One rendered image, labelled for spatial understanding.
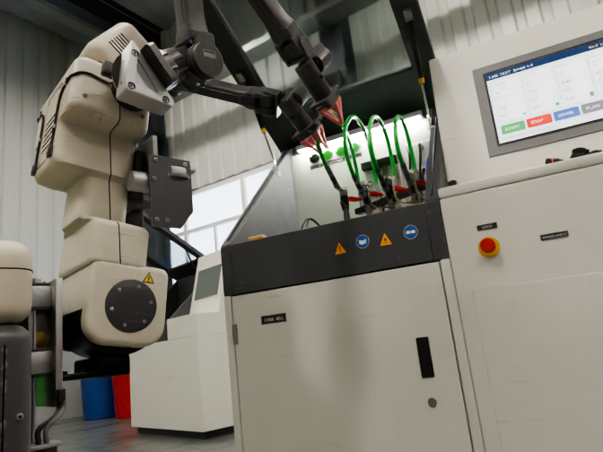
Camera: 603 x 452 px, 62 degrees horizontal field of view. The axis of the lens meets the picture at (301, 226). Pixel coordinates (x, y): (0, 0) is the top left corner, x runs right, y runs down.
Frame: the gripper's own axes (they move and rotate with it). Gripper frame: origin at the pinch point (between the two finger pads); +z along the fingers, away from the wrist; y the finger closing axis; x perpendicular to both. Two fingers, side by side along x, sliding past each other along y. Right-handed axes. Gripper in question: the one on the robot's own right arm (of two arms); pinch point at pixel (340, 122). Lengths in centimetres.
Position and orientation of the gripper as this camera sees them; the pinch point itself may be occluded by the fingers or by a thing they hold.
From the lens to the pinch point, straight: 150.5
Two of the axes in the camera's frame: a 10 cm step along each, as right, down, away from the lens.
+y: 3.6, -6.2, 7.0
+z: 5.5, 7.4, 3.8
